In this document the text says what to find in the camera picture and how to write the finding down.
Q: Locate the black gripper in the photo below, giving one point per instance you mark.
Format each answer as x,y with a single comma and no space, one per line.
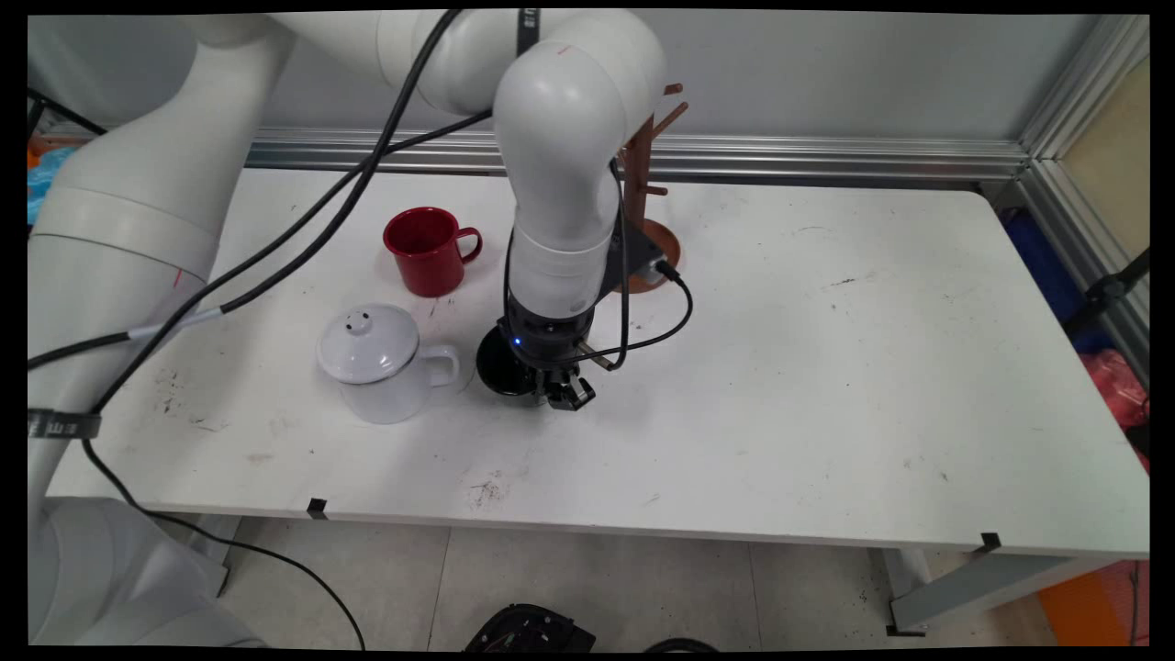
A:
551,340

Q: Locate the green enamel mug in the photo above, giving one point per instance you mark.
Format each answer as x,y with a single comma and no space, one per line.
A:
500,367

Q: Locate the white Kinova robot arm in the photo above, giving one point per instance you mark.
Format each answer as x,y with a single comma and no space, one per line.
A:
560,138

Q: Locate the white enamel pot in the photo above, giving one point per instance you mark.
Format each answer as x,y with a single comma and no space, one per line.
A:
395,395

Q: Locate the brown wooden mug tree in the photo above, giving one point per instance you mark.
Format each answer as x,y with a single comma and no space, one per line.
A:
665,240

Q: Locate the red enamel mug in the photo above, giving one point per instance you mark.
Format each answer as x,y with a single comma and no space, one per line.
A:
427,266

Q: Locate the white enamel lid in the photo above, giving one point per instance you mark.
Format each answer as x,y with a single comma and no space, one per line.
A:
367,344

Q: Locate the black device on floor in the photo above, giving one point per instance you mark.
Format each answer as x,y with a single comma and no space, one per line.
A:
532,633

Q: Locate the black tape marker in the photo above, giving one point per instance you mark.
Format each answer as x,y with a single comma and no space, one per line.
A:
318,509
990,543

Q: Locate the black curved floor object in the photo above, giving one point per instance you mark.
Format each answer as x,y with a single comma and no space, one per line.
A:
681,645

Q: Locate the grey table leg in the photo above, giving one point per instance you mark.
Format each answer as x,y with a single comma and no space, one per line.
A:
220,532
973,592

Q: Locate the blue foam floor mat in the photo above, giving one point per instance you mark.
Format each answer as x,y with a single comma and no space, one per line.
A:
1042,266

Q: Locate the red plastic bag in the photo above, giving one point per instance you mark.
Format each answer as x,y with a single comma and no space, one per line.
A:
1115,390

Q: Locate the cyan plastic bag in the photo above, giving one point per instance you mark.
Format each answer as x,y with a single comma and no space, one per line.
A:
41,188

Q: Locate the orange floor mat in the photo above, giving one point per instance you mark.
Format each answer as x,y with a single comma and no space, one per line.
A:
1092,606

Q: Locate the small orange object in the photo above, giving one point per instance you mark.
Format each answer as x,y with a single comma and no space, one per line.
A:
37,156

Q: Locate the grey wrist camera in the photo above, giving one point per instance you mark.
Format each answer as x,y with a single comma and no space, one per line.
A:
654,271

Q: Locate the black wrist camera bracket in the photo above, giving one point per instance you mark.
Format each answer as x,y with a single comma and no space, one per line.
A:
629,248

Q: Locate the aluminium frame rail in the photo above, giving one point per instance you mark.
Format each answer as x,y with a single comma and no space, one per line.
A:
826,156
1088,248

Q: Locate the yellow wall panel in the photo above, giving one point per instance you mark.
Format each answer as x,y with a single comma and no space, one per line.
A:
1115,156

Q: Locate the aluminium frame post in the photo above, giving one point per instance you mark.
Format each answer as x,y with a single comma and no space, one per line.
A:
1088,78

